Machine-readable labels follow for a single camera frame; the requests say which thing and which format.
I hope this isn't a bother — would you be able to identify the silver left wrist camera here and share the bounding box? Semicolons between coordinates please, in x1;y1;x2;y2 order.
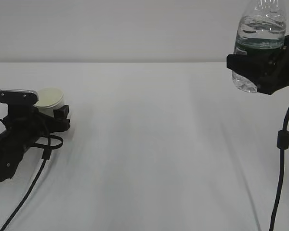
0;89;39;108

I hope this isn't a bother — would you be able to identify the white paper cup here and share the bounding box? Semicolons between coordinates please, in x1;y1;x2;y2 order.
34;88;65;117

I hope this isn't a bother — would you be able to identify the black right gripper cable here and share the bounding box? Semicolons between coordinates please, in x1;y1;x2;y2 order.
268;85;289;231

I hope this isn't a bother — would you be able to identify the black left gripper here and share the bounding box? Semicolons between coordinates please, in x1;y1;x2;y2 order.
0;105;70;182

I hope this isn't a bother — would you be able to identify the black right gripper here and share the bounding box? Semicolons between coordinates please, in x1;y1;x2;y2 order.
226;35;289;95

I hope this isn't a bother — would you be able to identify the clear water bottle green label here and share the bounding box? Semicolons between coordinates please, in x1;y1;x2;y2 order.
233;0;287;93

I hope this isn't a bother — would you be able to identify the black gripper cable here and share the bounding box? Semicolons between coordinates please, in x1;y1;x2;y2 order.
268;85;289;231
0;117;64;231

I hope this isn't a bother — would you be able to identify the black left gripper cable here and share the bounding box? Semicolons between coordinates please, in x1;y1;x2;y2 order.
0;117;64;231

